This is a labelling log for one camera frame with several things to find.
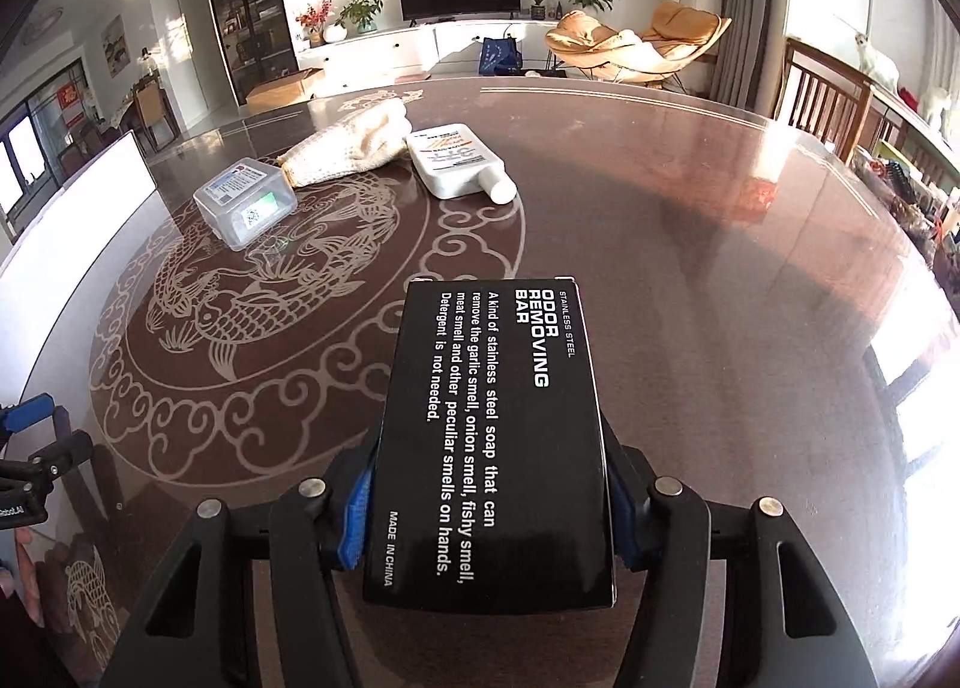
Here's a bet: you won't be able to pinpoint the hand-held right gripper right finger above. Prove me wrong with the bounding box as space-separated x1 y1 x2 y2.
604 433 878 688

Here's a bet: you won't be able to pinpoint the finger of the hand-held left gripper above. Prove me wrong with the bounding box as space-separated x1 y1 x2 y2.
22 430 95 480
0 391 58 435

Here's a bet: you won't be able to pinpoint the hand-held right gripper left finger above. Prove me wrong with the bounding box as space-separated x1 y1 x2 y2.
97 444 376 688

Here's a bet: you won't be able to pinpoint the black cardboard box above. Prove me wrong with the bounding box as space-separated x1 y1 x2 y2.
362 275 617 610

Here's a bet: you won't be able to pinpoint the person's left hand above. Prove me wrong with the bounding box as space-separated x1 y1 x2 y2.
0 527 46 629

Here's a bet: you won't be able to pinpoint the clear plastic box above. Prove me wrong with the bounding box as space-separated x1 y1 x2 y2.
193 158 293 252

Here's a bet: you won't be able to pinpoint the wooden dining chair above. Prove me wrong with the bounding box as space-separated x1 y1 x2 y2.
133 83 181 149

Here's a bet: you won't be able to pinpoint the white tube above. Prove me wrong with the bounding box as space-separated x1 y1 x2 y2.
405 122 518 203

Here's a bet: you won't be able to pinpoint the cream knit cloth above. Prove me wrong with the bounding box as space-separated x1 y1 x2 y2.
279 98 410 190

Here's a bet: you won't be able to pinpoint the round ceiling light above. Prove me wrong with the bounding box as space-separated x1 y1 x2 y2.
22 8 72 47

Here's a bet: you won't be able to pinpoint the brown cardboard box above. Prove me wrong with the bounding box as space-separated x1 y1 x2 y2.
246 67 325 107

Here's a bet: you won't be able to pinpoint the dark glass display cabinet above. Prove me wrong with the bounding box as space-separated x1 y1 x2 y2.
199 0 301 105

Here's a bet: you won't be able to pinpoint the white television cabinet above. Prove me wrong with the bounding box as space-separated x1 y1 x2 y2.
292 19 563 85

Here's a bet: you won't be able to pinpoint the wooden slatted chair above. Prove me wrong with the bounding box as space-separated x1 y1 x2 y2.
772 37 875 160

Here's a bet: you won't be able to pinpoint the blue bag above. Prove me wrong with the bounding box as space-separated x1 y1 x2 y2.
478 37 522 77

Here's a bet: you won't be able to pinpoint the orange lounge chair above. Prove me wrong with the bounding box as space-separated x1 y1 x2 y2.
544 0 732 89

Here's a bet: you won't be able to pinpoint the red flower bouquet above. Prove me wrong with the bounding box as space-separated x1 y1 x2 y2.
295 0 335 47

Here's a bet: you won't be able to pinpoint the bushy green potted plant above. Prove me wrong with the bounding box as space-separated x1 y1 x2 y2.
337 0 387 35

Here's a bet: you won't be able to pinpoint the white cat figurine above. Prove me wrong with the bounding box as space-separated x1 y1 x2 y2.
853 31 901 92

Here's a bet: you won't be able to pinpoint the grey curtain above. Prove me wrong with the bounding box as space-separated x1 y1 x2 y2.
709 0 792 122

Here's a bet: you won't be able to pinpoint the wall painting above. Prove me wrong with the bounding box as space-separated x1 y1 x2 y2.
101 14 127 75

